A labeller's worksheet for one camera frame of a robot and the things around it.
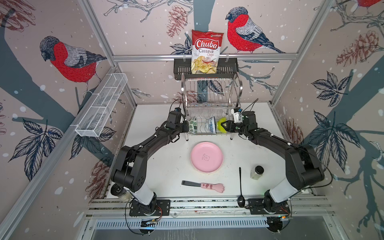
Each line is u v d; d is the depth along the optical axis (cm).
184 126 82
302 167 46
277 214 72
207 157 89
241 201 76
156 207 73
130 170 45
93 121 71
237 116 81
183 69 95
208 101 104
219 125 93
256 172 76
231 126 80
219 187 79
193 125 91
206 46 82
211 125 92
